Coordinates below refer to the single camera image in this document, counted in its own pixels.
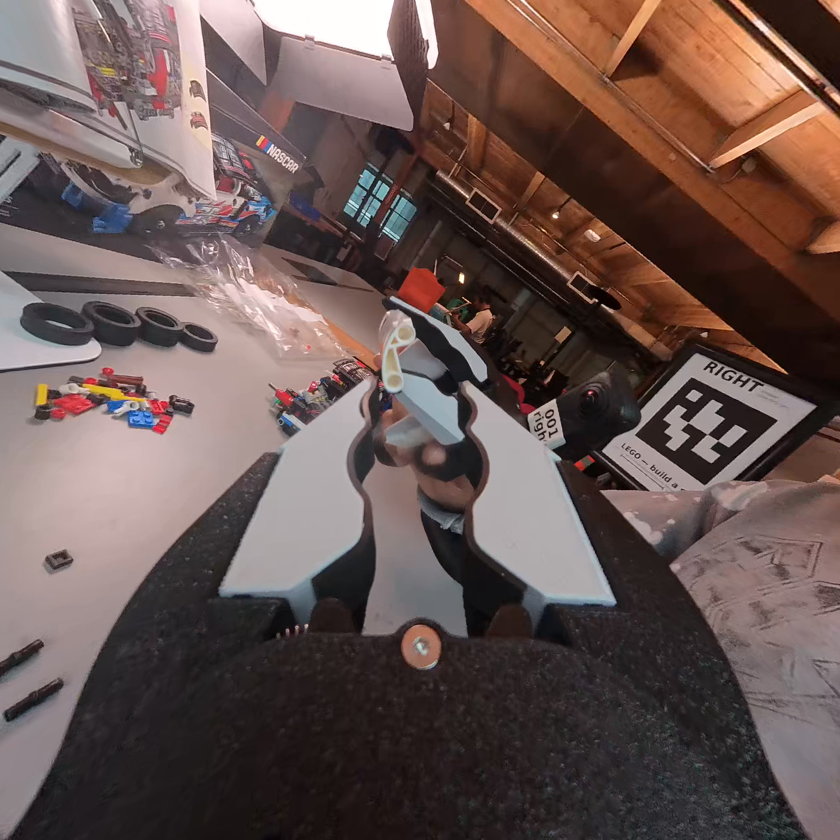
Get pile of coloured toy pieces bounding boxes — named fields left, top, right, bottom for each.
left=33, top=367, right=196, bottom=434

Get metal ventilation duct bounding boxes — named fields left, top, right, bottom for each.
left=433, top=167, right=618, bottom=309

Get clear plastic bags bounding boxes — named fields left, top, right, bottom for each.
left=151, top=236, right=355, bottom=358

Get black framed marker sign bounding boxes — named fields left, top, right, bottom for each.
left=594, top=341, right=840, bottom=493

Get person's right forearm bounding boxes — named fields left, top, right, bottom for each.
left=420, top=495, right=468, bottom=534

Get person's torso in grey sweatshirt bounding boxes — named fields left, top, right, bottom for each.
left=604, top=478, right=840, bottom=840

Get white softbox light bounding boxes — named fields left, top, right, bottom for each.
left=252, top=0, right=437, bottom=132

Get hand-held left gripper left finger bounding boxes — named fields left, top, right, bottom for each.
left=218, top=377, right=378, bottom=634

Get white instruction sheet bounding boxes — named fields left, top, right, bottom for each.
left=0, top=0, right=99, bottom=116

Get pile of toy connector pins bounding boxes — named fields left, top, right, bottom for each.
left=0, top=638, right=65, bottom=723

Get grey desk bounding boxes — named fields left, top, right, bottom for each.
left=0, top=223, right=395, bottom=840

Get white toy beam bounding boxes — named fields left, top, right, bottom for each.
left=379, top=310, right=417, bottom=395

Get partly built toy car model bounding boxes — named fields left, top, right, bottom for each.
left=269, top=357, right=382, bottom=437

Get white booklet stand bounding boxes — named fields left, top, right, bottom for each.
left=0, top=134, right=102, bottom=371

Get person's right hand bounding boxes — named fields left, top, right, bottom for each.
left=413, top=449, right=485, bottom=513

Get orange plastic bin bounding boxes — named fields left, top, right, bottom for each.
left=397, top=268, right=444, bottom=309

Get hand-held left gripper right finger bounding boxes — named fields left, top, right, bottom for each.
left=459, top=381, right=618, bottom=634

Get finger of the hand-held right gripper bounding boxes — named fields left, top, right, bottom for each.
left=399, top=348, right=465, bottom=442
left=384, top=295, right=491, bottom=386

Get instruction booklet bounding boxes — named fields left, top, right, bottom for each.
left=69, top=0, right=217, bottom=201

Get paned window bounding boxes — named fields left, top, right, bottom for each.
left=344, top=167, right=417, bottom=247

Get toy car set box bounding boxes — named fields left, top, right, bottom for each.
left=20, top=131, right=309, bottom=247

